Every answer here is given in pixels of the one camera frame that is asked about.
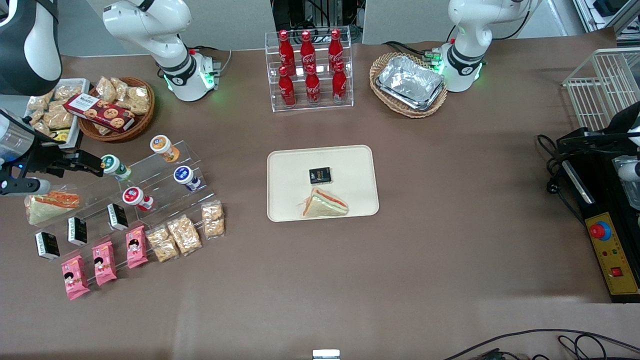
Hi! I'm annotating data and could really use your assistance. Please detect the black equipment rack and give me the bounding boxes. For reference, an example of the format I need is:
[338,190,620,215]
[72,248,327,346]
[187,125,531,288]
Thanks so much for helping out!
[271,0,364,45]

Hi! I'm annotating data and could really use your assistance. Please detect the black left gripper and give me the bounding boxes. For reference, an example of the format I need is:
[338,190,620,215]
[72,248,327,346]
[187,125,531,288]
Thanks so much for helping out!
[558,127,632,154]

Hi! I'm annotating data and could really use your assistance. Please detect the pink snack pack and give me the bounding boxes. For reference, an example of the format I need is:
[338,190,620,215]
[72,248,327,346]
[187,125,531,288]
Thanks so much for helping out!
[92,241,118,287]
[61,255,91,301]
[125,225,149,270]

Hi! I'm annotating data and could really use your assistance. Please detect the round wicker basket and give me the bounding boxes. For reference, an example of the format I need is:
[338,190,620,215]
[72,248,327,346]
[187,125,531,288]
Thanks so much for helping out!
[77,76,156,143]

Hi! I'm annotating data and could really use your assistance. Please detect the red gum bottle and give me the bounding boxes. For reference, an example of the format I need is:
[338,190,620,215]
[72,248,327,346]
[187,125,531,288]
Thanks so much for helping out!
[122,186,155,212]

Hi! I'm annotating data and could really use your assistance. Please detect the long black cable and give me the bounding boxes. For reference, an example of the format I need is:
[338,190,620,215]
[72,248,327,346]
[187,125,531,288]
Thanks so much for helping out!
[442,328,640,360]

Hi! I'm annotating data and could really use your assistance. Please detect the white wire basket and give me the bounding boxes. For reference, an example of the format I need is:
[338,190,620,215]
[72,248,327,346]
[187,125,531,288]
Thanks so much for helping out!
[562,48,640,132]

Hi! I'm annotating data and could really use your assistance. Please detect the black power cable with plug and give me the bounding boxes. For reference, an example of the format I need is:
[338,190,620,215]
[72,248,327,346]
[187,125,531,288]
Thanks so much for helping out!
[536,134,587,226]

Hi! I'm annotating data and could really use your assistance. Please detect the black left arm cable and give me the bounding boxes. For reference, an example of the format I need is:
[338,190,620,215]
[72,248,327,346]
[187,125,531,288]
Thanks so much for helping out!
[447,9,532,43]

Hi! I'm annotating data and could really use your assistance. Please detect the red cola bottle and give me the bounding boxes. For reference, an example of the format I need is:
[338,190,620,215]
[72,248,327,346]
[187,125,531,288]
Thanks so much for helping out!
[300,30,317,75]
[278,29,296,76]
[305,64,322,106]
[327,28,345,73]
[278,65,297,108]
[332,61,348,104]

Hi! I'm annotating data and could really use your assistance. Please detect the beige rectangular tray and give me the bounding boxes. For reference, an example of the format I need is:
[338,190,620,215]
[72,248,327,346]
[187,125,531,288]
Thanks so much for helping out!
[266,145,380,222]

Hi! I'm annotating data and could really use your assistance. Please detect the clear acrylic stepped stand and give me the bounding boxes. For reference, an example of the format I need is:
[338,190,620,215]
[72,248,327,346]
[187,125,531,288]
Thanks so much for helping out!
[102,141,217,226]
[22,185,136,261]

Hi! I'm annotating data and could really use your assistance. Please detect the oval wicker basket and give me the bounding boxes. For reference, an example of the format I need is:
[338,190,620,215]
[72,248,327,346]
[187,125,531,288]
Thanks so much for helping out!
[369,52,449,119]

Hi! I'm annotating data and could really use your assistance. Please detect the green gum bottle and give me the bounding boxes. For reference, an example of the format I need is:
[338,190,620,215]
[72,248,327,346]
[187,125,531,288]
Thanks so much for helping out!
[101,154,132,182]

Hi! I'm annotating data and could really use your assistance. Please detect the red cookie box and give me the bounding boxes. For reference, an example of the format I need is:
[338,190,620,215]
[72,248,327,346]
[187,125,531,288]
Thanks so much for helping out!
[63,93,136,133]

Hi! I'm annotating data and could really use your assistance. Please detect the black base cable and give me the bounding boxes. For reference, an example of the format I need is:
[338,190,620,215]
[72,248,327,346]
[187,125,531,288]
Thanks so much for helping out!
[382,41,443,63]

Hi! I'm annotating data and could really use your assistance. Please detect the clear acrylic bottle rack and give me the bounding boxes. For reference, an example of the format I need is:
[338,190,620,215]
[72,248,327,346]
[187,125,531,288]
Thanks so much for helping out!
[265,26,354,113]

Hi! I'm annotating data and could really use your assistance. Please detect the looped black cable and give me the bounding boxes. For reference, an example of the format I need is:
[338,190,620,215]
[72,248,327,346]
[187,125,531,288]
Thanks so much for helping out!
[557,334,608,360]

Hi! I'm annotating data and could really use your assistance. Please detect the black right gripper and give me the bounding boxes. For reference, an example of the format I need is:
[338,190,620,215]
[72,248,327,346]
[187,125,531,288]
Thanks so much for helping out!
[25,142,105,177]

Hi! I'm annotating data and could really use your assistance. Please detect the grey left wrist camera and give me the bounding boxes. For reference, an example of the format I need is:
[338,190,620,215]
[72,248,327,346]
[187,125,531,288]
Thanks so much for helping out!
[617,159,640,183]

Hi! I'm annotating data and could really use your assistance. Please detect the aluminium frame shelf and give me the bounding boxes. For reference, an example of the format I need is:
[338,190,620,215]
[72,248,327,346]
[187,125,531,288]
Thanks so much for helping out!
[572,0,640,37]

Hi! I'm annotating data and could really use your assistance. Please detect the clear plastic container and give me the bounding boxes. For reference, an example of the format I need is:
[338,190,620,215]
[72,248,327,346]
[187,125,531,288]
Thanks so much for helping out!
[612,155,640,211]

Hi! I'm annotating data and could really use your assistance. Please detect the wrapped triangle sandwich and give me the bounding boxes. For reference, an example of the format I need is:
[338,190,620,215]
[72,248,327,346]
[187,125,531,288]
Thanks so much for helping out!
[25,191,81,226]
[301,187,349,219]

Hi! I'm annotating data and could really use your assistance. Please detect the grey base cable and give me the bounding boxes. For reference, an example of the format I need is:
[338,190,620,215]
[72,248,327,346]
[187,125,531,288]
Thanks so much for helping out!
[189,46,233,76]

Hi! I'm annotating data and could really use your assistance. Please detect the blue gum bottle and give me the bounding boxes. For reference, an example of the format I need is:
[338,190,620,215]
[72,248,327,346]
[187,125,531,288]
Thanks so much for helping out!
[173,165,202,193]

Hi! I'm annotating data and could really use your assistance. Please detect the orange gum bottle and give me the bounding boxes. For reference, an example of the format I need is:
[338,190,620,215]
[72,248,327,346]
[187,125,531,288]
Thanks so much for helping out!
[150,134,181,164]

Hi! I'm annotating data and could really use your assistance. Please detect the aluminium foil container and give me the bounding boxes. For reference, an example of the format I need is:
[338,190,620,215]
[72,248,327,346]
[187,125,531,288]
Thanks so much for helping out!
[376,55,446,112]

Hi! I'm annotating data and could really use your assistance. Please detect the white rectangular dish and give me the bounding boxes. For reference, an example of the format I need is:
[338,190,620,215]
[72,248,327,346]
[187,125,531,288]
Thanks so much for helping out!
[24,78,91,151]

